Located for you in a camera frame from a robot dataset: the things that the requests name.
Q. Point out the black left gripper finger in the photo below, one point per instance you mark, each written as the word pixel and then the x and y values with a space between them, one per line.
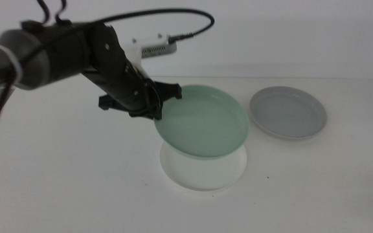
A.
pixel 157 111
pixel 139 114

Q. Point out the pale green shallow bowl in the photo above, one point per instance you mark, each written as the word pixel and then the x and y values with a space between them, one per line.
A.
pixel 206 123

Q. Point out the white shallow bowl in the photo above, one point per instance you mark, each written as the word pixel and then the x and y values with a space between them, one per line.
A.
pixel 202 174

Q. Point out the grey shallow bowl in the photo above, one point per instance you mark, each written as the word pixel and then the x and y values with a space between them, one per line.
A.
pixel 288 113

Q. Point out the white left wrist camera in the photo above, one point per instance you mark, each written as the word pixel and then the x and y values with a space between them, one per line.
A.
pixel 151 48

